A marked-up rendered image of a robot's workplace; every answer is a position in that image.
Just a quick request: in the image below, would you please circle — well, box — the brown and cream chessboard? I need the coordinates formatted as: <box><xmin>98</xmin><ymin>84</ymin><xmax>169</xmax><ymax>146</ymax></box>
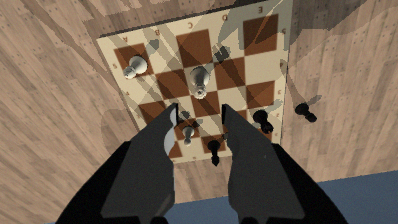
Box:
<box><xmin>97</xmin><ymin>0</ymin><xmax>293</xmax><ymax>164</ymax></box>

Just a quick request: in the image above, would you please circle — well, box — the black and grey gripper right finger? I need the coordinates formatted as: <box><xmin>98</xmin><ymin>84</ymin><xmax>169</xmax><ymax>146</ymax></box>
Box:
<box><xmin>221</xmin><ymin>104</ymin><xmax>348</xmax><ymax>224</ymax></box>

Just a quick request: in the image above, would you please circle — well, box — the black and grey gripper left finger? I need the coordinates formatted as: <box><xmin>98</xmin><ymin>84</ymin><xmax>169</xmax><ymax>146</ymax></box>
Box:
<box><xmin>55</xmin><ymin>103</ymin><xmax>178</xmax><ymax>224</ymax></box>

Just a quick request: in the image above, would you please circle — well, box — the white pawn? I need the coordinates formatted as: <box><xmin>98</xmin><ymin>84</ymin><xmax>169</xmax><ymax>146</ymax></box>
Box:
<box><xmin>182</xmin><ymin>126</ymin><xmax>194</xmax><ymax>146</ymax></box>

